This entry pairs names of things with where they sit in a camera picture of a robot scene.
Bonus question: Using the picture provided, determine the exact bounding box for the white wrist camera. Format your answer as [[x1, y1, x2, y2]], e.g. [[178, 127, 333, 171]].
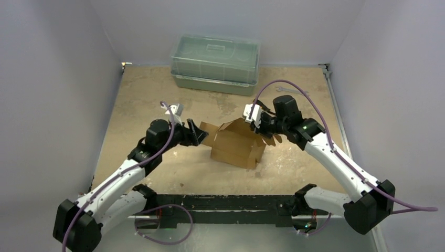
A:
[[242, 103, 263, 129], [161, 101, 184, 124]]

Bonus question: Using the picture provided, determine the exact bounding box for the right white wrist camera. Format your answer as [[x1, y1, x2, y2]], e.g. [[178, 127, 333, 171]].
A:
[[242, 103, 263, 129]]

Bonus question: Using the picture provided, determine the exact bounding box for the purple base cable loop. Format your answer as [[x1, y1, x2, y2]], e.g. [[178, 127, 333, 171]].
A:
[[134, 204, 194, 246]]

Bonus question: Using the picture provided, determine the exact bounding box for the silver wrench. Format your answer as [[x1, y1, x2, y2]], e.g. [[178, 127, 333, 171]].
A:
[[276, 86, 309, 95]]

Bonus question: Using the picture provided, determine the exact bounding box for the brown cardboard box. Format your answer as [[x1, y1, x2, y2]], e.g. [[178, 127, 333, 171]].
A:
[[199, 118, 282, 170]]

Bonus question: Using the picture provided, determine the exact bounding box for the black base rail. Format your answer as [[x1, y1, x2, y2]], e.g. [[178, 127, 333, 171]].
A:
[[138, 194, 313, 228]]

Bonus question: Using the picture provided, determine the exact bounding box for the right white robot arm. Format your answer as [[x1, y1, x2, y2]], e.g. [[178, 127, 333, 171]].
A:
[[243, 95, 395, 235]]

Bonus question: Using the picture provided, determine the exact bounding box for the green plastic storage box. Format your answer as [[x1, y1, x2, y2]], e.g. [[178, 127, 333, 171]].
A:
[[170, 34, 261, 96]]

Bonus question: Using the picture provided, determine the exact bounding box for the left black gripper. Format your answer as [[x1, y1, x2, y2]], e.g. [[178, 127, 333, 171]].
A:
[[158, 117, 207, 154]]

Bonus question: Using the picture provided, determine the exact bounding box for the aluminium frame rail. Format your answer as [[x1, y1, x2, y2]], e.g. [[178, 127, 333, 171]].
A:
[[95, 217, 388, 251]]

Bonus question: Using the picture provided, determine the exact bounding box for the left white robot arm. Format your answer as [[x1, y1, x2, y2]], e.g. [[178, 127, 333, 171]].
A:
[[53, 119, 208, 251]]

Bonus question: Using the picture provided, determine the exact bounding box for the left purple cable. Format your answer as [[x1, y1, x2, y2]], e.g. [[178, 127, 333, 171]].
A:
[[61, 101, 175, 252]]

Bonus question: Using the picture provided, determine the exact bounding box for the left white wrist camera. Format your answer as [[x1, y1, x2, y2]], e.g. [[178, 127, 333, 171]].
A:
[[161, 101, 184, 124]]

